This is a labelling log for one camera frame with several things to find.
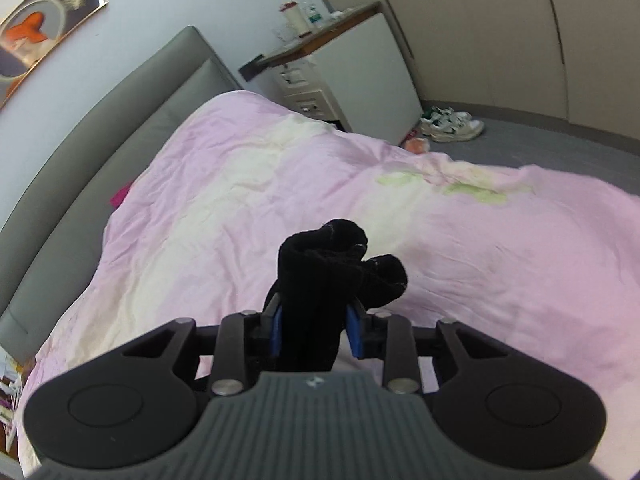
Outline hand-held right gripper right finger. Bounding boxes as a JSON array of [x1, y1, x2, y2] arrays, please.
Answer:
[[346, 298, 510, 394]]

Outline black wall switch panel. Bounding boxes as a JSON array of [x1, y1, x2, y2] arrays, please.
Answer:
[[238, 55, 266, 81]]

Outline grey upholstered bed headboard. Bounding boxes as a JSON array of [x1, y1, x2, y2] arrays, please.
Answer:
[[0, 25, 244, 366]]

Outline magenta cloth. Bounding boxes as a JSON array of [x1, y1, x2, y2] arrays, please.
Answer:
[[110, 183, 134, 209]]

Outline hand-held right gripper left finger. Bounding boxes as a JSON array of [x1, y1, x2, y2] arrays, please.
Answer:
[[121, 294, 284, 396]]

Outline white bedside cabinet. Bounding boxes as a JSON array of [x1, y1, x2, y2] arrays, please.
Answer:
[[255, 1, 424, 147]]

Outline white and green sneaker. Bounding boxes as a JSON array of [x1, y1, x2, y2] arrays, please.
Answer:
[[419, 106, 457, 136], [429, 111, 485, 142]]

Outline beige wardrobe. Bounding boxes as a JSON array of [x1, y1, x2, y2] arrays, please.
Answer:
[[300, 0, 640, 137]]

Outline framed wall picture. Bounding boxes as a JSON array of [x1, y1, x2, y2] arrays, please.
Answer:
[[0, 0, 109, 109]]

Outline black pants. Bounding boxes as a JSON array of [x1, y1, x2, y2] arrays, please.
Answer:
[[263, 219, 409, 373]]

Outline clear plastic bottle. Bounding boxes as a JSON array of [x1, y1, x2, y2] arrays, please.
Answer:
[[295, 0, 323, 29]]

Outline pile of papers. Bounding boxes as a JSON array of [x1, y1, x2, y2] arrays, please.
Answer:
[[0, 345, 25, 456]]

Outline pink floral blanket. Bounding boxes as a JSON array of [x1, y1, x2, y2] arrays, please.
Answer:
[[15, 91, 640, 478]]

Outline white jar with red lid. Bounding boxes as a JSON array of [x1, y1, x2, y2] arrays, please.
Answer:
[[280, 2, 311, 37]]

